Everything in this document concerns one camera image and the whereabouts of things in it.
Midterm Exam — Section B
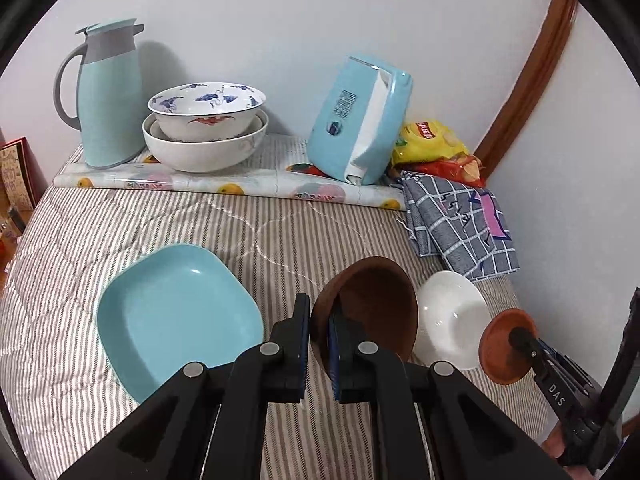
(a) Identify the person's right hand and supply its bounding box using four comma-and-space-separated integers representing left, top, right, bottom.
541, 417, 568, 461

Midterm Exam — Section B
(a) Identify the large white porcelain bowl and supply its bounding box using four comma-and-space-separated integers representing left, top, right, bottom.
142, 109, 270, 174

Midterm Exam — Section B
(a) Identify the yellow chip bag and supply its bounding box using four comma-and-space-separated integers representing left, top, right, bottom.
391, 120, 471, 166

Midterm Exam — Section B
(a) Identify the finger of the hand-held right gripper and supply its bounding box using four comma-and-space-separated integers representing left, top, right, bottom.
509, 327, 581, 436
540, 340, 603, 396

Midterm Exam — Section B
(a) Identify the light blue tissue pack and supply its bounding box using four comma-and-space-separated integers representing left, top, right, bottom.
306, 56, 414, 185

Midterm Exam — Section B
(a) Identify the brown wooden door frame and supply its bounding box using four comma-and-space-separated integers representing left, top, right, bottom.
472, 0, 578, 176

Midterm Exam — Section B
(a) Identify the brown patterned box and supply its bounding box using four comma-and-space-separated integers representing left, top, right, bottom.
0, 137, 38, 211

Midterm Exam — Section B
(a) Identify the rolled fruit-print plastic sheet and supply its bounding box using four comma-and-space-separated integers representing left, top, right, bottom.
52, 132, 407, 211

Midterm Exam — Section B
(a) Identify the blue square plate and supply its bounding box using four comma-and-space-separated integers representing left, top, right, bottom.
96, 244, 265, 405

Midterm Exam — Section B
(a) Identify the striped quilted tablecloth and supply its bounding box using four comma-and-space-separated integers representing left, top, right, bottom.
0, 145, 551, 480

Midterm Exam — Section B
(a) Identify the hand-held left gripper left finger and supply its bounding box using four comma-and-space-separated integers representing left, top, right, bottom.
57, 292, 313, 480

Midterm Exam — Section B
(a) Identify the light blue thermos jug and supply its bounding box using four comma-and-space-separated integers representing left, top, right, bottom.
53, 18, 147, 169

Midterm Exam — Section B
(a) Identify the small brown bowl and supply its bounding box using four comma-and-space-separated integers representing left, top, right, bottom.
310, 256, 420, 386
479, 309, 541, 386

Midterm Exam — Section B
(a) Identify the blue patterned porcelain bowl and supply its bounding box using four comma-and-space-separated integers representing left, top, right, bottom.
147, 81, 266, 143

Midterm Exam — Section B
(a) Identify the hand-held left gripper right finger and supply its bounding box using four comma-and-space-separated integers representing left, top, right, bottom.
327, 305, 571, 480

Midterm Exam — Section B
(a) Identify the grey checked cloth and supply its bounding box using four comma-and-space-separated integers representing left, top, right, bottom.
400, 170, 521, 281

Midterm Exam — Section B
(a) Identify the red chip bag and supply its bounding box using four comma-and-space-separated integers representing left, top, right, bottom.
395, 152, 487, 188

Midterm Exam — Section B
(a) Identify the white bowl with grey pattern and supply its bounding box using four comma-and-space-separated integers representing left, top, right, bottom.
412, 271, 493, 371

